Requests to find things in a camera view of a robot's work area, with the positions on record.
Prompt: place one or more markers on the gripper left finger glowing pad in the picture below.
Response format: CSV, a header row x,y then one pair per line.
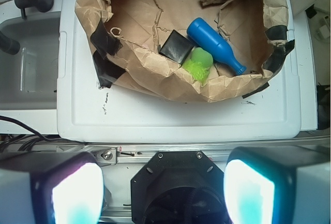
x,y
50,187

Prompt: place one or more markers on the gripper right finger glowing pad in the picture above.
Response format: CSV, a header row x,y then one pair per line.
x,y
278,184

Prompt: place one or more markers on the blue plastic bottle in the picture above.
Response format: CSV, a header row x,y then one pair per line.
x,y
209,40

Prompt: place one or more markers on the white plastic bin lid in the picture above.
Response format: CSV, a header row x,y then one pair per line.
x,y
87,112

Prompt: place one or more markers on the clear plastic bin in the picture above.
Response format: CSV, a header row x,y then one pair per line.
x,y
29,78

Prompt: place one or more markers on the green plush toy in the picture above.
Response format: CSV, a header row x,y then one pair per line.
x,y
199,64

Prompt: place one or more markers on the black square box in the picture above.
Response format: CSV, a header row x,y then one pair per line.
x,y
176,47

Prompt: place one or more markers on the brown paper bag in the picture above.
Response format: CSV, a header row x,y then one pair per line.
x,y
125,36

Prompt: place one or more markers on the silver corner bracket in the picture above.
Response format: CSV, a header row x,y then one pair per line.
x,y
106,157

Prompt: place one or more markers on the aluminium extrusion rail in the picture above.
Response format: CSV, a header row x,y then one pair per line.
x,y
216,151

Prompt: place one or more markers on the black octagonal mount plate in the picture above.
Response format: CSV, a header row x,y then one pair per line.
x,y
178,188

